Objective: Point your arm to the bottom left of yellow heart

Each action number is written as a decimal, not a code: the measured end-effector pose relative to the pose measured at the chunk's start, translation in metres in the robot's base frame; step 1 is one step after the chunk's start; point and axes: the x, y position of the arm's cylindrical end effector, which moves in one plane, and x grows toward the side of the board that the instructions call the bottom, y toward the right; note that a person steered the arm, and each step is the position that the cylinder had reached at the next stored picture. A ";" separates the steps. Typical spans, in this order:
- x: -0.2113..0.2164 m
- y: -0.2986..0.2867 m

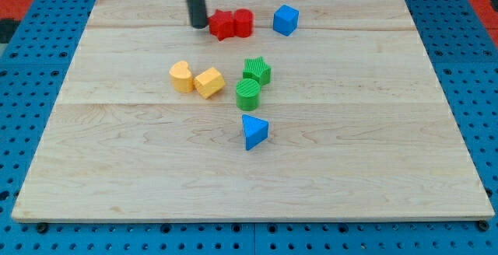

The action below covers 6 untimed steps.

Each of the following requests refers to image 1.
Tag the red cylinder block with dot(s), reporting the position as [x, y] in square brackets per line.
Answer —
[243, 22]

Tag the light wooden board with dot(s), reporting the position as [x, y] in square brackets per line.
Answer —
[359, 127]

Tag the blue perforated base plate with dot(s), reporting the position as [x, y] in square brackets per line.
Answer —
[37, 58]

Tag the green cylinder block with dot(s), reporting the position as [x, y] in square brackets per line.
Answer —
[248, 94]

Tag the green star block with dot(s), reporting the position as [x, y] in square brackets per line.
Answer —
[258, 70]

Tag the red star block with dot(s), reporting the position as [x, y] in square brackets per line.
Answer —
[221, 24]

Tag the yellow heart block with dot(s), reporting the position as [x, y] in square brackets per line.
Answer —
[181, 77]

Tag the blue triangle block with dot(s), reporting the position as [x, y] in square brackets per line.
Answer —
[255, 130]

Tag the yellow pentagon block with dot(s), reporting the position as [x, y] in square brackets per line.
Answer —
[209, 82]

